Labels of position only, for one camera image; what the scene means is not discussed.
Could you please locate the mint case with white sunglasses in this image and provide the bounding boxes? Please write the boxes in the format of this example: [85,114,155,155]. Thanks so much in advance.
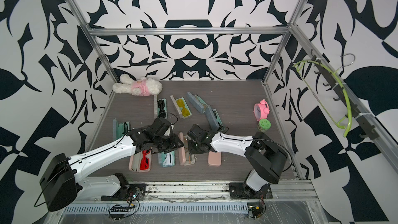
[158,151,175,168]

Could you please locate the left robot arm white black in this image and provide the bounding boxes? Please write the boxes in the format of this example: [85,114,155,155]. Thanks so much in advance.
[39,127,183,212]

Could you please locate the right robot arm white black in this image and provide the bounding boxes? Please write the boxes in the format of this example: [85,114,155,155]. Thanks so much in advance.
[188,125,289,192]

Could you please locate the pink case with red glasses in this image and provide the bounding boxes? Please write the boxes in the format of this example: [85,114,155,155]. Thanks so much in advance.
[129,150,152,173]

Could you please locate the grey-green case far left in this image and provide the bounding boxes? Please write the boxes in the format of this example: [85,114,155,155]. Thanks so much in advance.
[113,119,130,141]

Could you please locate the grey case with black sunglasses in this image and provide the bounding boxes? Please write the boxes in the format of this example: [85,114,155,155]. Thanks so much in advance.
[154,95,168,119]

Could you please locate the beige case with yellow glasses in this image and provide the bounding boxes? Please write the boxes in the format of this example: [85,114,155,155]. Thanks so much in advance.
[170,95,192,119]

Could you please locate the grey case far open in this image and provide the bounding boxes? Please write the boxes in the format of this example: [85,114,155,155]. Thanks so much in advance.
[187,92,208,114]

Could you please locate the yellow glasses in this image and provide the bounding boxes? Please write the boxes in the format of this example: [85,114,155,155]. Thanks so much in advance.
[176,98,191,117]

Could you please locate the red sunglasses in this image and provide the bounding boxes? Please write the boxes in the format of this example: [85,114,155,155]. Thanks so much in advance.
[139,150,150,171]

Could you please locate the white sunglasses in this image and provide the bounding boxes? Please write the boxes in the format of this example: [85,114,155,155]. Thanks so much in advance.
[162,152,175,167]

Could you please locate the black sunglasses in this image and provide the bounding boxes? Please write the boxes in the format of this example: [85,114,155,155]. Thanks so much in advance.
[157,99,167,118]

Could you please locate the white plush toy pink outfit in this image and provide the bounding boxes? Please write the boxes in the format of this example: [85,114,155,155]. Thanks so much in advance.
[113,74,163,96]

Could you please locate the green lidded jar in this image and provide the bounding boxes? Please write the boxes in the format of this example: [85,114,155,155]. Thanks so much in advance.
[258,119,272,132]

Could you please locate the pink alarm clock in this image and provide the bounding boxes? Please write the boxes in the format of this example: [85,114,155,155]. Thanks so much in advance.
[254,99,270,121]

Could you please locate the green clothes hanger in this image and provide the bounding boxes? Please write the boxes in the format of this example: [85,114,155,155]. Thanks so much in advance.
[293,59,346,135]

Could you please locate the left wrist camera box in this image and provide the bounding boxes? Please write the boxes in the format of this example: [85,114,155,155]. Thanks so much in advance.
[149,117,172,136]

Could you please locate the aluminium front rail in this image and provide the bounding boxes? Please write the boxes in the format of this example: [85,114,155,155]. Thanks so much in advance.
[73,180,319,203]

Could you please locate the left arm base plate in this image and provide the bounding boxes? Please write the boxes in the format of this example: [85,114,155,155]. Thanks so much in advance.
[101,173,147,202]

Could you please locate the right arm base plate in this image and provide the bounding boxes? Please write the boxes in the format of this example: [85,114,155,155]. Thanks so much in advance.
[229,183,273,200]

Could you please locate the white slotted cable duct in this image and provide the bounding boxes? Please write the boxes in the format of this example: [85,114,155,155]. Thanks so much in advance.
[63,202,248,215]

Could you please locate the black wall hook rail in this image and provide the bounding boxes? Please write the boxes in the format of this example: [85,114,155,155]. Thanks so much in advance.
[310,50,380,141]

